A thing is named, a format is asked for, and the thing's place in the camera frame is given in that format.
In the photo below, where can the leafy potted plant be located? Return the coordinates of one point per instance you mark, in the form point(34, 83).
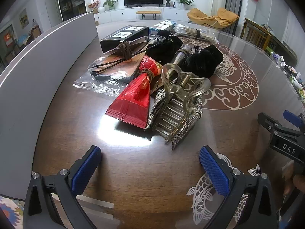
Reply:
point(183, 0)

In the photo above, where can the black velvet pouch with beads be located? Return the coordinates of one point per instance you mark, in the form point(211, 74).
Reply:
point(164, 49)

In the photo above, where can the silver metal tube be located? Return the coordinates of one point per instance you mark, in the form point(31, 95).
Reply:
point(181, 53)

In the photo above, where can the person's right hand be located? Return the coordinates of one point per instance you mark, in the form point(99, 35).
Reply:
point(297, 177)

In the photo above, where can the framed painting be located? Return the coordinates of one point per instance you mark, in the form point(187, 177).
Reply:
point(23, 18)

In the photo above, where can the red wall poster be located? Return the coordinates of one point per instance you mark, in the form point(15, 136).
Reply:
point(7, 39)

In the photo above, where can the yellow lounge chair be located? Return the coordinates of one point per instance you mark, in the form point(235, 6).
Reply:
point(221, 16)

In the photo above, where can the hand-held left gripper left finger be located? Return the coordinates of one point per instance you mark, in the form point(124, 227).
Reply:
point(85, 169)

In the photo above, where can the round white vase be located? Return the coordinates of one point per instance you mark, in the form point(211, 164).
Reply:
point(101, 9)

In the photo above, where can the dining table with blue cloth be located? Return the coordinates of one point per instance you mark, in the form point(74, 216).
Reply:
point(23, 40)

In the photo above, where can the clear hair claw clip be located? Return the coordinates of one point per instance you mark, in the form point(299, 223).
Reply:
point(188, 81)

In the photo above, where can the white television cabinet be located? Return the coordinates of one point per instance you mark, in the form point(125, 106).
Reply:
point(119, 15)

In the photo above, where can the vase with red flowers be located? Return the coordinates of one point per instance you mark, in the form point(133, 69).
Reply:
point(94, 4)

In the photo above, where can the black glass bookcase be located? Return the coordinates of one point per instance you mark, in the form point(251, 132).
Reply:
point(71, 0)

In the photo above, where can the red foil packet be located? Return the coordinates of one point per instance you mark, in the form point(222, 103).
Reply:
point(135, 95)

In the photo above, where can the grey curtain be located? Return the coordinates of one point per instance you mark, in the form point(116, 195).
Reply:
point(234, 4)

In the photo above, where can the orange phone case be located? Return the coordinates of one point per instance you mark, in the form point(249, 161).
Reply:
point(119, 69)

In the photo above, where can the small potted plant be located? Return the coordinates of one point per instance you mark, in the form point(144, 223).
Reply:
point(168, 1)

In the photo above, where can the floral patterned cloth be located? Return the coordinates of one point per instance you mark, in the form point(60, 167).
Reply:
point(9, 214)

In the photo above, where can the white cardboard box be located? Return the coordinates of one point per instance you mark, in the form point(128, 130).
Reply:
point(35, 76)

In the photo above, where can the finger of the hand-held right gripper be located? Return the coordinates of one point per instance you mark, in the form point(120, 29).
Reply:
point(274, 124)
point(294, 118)

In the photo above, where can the blue and white carton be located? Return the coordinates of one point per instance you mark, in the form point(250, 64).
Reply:
point(164, 26)

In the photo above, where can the wooden bench with black legs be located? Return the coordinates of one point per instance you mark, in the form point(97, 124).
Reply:
point(147, 12)

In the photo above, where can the wooden sideboard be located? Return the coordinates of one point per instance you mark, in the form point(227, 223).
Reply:
point(283, 45)

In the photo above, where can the wooden chair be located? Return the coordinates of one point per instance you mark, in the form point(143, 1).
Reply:
point(252, 34)

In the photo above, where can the bundle of thin sticks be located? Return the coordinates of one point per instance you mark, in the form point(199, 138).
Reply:
point(188, 32)

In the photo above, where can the black box with white labels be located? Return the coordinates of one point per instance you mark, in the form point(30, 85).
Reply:
point(124, 39)

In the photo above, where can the bushy green potted plant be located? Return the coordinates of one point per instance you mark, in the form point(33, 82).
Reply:
point(110, 2)

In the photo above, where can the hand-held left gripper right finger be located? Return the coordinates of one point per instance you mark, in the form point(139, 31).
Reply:
point(214, 171)

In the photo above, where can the row of small bottles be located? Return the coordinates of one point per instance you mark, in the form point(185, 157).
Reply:
point(293, 74)

